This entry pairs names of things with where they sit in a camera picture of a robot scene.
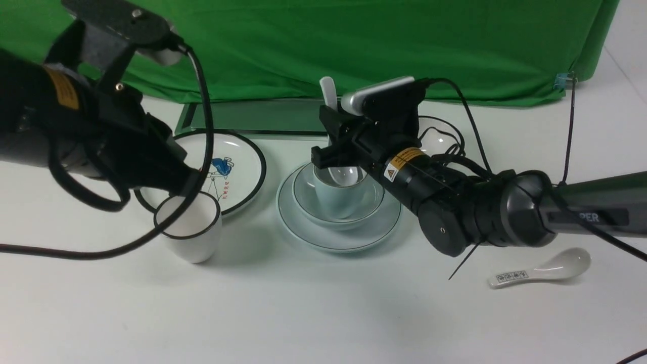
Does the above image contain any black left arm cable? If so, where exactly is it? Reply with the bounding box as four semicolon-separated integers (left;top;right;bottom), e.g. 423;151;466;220
0;43;215;261

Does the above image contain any black rimmed white bowl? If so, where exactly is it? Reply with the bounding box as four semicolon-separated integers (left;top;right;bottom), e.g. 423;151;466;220
418;115;466;157

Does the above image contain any metal table cable hatch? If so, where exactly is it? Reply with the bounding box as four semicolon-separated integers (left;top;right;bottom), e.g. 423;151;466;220
175;99;334;140

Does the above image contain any plain white ceramic spoon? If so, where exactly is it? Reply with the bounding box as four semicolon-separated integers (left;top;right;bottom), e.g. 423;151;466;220
319;76;338;111

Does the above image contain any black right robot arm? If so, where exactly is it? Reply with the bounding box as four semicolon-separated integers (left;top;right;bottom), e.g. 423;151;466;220
311;90;645;260

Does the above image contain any black rimmed illustrated plate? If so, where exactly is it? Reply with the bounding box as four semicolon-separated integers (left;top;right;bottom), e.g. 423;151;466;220
134;130;267;218

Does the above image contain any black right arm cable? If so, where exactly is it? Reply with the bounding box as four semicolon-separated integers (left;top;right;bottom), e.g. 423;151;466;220
425;71;647;364

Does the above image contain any white spoon with pattern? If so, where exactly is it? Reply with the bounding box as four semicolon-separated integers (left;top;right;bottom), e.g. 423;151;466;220
487;247;592;289

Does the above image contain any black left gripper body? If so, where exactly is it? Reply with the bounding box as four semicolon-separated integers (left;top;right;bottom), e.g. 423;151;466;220
76;76;200;196

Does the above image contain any pale blue shallow bowl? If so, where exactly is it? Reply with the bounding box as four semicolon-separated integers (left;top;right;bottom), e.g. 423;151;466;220
292;163;385;230

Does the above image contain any black rimmed white cup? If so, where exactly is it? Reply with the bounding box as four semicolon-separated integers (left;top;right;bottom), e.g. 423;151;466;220
162;191;222;263

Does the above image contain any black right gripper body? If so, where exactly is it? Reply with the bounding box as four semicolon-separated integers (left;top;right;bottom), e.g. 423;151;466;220
311;91;435;203

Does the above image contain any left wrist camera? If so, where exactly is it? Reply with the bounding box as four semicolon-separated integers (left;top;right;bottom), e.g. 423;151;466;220
61;1;182;70

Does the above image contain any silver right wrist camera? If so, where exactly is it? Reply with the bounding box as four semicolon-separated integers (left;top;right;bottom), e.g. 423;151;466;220
339;76;426;117

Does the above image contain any blue binder clip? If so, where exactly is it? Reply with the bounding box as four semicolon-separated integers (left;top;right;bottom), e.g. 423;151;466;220
552;72;579;90

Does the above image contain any green cloth backdrop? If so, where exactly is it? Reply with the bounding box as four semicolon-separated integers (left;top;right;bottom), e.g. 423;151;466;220
0;0;621;109

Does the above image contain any pale blue cup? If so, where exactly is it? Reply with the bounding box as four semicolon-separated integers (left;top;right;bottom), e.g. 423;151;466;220
313;166;367;219

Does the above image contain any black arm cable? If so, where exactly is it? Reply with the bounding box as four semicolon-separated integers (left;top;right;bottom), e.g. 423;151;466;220
0;43;215;261
425;71;647;364

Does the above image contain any pale blue flat plate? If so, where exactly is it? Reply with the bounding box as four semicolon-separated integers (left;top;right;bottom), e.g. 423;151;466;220
275;164;402;253

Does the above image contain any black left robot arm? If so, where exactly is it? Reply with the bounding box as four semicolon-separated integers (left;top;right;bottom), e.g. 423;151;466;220
2;49;199;195

